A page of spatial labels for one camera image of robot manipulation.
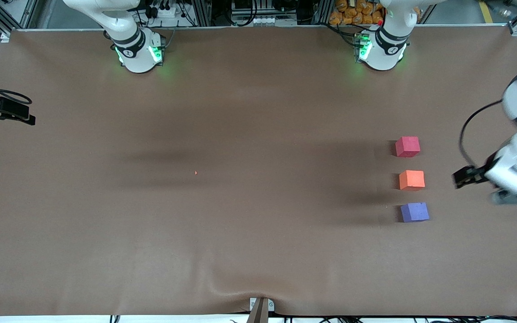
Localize brown table cloth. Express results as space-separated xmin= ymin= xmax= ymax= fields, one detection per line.
xmin=0 ymin=25 xmax=517 ymax=317

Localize pile of orange bags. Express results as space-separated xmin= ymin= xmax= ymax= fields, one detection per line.
xmin=329 ymin=0 xmax=385 ymax=26

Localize white power strip with plugs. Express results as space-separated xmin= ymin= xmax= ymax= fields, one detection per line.
xmin=144 ymin=0 xmax=180 ymax=19

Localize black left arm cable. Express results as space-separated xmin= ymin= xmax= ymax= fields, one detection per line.
xmin=459 ymin=100 xmax=505 ymax=170

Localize metal clamp bracket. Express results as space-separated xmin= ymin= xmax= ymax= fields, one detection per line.
xmin=246 ymin=297 xmax=276 ymax=323

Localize red foam block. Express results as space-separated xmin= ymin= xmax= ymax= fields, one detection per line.
xmin=395 ymin=136 xmax=421 ymax=158

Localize orange foam block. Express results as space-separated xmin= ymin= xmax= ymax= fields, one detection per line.
xmin=399 ymin=170 xmax=426 ymax=192

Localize aluminium frame post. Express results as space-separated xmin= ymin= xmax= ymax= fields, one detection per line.
xmin=193 ymin=0 xmax=213 ymax=27

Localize purple foam block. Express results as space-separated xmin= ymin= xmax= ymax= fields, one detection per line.
xmin=400 ymin=202 xmax=430 ymax=223

